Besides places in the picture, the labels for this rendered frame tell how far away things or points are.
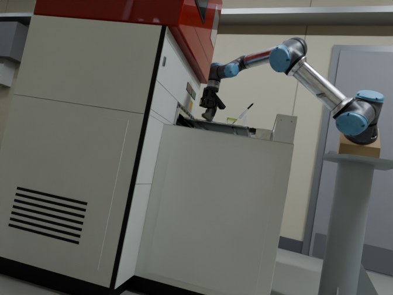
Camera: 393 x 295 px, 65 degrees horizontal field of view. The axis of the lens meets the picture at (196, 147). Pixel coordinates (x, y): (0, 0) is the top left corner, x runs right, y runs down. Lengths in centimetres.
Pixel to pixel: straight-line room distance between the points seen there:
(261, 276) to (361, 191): 60
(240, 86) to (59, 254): 271
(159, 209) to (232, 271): 44
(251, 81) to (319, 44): 81
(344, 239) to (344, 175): 29
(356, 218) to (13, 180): 159
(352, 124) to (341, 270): 66
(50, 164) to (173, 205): 59
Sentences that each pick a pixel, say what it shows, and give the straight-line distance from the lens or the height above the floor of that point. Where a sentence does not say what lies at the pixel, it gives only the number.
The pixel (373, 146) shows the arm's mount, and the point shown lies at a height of 88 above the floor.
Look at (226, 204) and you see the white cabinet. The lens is 143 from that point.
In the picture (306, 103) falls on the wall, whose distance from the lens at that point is 347.
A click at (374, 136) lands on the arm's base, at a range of 169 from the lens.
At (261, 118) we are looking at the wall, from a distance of 347.
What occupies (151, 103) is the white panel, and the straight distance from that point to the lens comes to 135.
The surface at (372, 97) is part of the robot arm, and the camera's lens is 156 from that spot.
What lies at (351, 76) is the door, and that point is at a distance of 352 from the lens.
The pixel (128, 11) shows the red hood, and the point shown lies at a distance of 155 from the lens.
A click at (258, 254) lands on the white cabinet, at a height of 31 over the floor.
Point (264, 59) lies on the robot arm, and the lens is 175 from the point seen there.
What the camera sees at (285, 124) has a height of 91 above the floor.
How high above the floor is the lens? 62
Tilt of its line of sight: 4 degrees up
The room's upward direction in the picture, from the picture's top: 11 degrees clockwise
